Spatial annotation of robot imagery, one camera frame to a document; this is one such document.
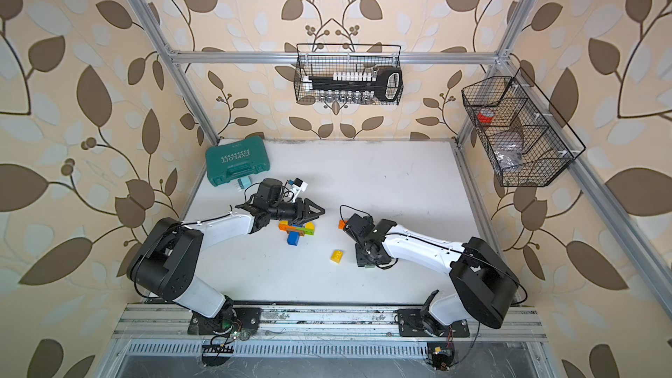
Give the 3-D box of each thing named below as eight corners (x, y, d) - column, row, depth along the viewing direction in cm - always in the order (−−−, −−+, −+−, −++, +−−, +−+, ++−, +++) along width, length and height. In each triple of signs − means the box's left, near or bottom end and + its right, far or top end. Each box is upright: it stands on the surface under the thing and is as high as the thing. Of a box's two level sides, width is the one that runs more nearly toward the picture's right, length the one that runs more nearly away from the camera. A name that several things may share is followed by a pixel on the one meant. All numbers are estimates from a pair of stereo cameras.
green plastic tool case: (211, 186, 106) (206, 180, 103) (210, 154, 118) (205, 147, 114) (270, 171, 111) (268, 164, 108) (263, 141, 123) (261, 134, 119)
